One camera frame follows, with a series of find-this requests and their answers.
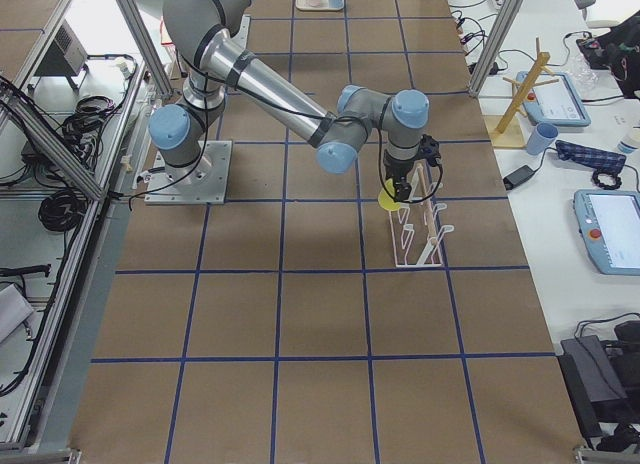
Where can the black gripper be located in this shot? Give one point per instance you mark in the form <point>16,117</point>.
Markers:
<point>396,171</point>

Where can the yellow cup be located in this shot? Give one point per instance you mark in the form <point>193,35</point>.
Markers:
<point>387,202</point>

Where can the silver base plate arm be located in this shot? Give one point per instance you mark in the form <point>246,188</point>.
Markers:
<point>205,183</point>

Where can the blue cup on desk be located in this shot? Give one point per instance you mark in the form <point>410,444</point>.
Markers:
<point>541,137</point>

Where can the white paper cup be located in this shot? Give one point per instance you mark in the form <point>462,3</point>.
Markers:
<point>630,142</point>

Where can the wooden mug tree stand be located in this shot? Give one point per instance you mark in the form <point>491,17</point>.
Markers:
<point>503,131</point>

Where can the black power adapter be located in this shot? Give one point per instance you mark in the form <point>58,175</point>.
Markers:
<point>518,177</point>

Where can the blue checkered cloth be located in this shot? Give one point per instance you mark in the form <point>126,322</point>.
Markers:
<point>596,159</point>

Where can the blue teach pendant far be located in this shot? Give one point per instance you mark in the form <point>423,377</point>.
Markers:
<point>555,100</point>

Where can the blue teach pendant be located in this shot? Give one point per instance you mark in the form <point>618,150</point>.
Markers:
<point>609,225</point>
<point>555,100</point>

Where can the beige plastic tray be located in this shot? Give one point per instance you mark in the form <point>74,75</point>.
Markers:
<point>302,6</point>

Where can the blue teach pendant near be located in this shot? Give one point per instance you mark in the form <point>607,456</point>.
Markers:
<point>609,225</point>

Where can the grey control box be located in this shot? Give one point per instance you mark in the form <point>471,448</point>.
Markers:
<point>66,57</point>

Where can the white wire cup rack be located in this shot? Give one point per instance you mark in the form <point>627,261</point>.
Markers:
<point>417,236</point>

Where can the aluminium frame post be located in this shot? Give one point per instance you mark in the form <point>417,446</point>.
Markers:
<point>504,20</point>

